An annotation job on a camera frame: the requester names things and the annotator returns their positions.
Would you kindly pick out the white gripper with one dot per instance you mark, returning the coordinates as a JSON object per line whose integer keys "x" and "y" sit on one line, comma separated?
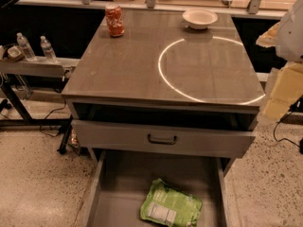
{"x": 292, "y": 35}

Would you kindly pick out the green rice chip bag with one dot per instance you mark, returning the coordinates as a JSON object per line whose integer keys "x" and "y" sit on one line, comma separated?
{"x": 171, "y": 207}

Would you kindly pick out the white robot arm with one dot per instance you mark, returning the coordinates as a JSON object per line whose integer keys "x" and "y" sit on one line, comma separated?
{"x": 286, "y": 36}

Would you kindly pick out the grey drawer cabinet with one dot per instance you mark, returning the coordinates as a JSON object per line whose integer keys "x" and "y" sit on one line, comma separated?
{"x": 163, "y": 73}

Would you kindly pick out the open middle drawer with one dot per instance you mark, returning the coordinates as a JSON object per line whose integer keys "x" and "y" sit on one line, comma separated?
{"x": 135, "y": 189}

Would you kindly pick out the white bowl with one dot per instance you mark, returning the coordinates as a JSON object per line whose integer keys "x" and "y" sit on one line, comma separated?
{"x": 199, "y": 18}

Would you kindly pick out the orange soda can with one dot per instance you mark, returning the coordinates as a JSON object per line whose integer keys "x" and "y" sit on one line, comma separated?
{"x": 113, "y": 14}

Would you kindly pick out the grey side bench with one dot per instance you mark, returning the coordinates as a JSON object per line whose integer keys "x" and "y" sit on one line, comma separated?
{"x": 38, "y": 68}

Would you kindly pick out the right clear water bottle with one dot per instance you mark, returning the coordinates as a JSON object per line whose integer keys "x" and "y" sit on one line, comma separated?
{"x": 48, "y": 49}

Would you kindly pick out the clear water bottle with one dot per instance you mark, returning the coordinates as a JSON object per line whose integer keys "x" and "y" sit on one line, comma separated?
{"x": 26, "y": 47}
{"x": 48, "y": 49}

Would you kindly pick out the left clear water bottle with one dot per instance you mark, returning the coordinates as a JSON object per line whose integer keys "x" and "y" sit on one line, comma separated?
{"x": 26, "y": 47}

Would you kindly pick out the small round container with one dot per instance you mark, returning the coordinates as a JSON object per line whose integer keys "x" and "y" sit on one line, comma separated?
{"x": 12, "y": 53}

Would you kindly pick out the back shelf rail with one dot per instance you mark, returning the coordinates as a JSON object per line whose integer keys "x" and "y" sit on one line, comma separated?
{"x": 151, "y": 0}

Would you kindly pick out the top drawer with black handle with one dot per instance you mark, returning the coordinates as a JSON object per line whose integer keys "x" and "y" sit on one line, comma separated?
{"x": 169, "y": 140}

